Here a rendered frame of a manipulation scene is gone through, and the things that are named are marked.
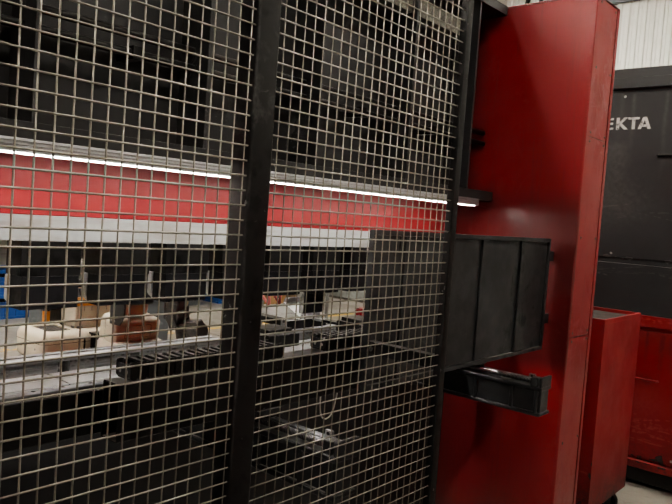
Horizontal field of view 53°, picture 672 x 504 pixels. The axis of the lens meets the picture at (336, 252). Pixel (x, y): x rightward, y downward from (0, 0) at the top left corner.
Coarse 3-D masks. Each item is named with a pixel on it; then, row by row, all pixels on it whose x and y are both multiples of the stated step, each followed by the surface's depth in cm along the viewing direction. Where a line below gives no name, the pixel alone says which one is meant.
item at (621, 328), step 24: (600, 312) 336; (624, 312) 336; (600, 336) 296; (624, 336) 316; (600, 360) 296; (624, 360) 319; (600, 384) 297; (624, 384) 322; (600, 408) 300; (624, 408) 326; (600, 432) 303; (624, 432) 329; (600, 456) 306; (624, 456) 332; (600, 480) 309; (624, 480) 336
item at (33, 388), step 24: (48, 384) 137; (72, 384) 139; (96, 384) 140; (0, 408) 125; (24, 408) 129; (48, 408) 132; (72, 408) 137; (96, 408) 140; (24, 432) 129; (72, 432) 136; (96, 432) 140
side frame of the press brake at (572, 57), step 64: (576, 0) 264; (512, 64) 281; (576, 64) 263; (512, 128) 281; (576, 128) 263; (512, 192) 281; (576, 192) 263; (576, 256) 264; (576, 320) 271; (576, 384) 277; (448, 448) 300; (512, 448) 280; (576, 448) 283
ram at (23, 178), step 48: (0, 192) 153; (48, 192) 161; (96, 192) 170; (144, 192) 181; (288, 192) 221; (336, 192) 239; (96, 240) 171; (144, 240) 182; (192, 240) 194; (288, 240) 223
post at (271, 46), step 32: (256, 0) 111; (256, 32) 111; (256, 64) 111; (256, 96) 112; (256, 128) 112; (256, 160) 113; (256, 192) 114; (256, 224) 114; (256, 256) 115; (256, 288) 116; (224, 320) 116; (256, 320) 116; (224, 352) 116; (256, 352) 117; (224, 384) 116; (256, 384) 118; (224, 416) 116; (224, 448) 116; (224, 480) 116
